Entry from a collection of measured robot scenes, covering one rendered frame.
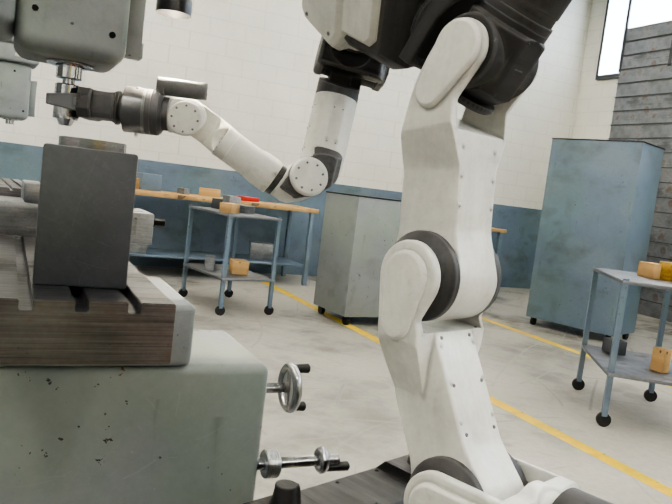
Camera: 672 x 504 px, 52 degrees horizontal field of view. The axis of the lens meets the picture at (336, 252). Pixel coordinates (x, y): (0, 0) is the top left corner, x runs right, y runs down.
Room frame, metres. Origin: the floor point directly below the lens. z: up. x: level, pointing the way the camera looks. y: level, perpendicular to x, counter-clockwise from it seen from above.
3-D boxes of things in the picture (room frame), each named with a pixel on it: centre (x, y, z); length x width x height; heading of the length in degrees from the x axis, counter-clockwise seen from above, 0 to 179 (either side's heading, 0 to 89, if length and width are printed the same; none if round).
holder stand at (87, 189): (1.02, 0.37, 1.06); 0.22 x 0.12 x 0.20; 20
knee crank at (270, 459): (1.44, 0.01, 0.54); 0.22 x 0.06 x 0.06; 116
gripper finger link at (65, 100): (1.30, 0.54, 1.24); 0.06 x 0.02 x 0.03; 97
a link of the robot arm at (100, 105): (1.34, 0.46, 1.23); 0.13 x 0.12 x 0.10; 7
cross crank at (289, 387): (1.55, 0.10, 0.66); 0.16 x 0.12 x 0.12; 116
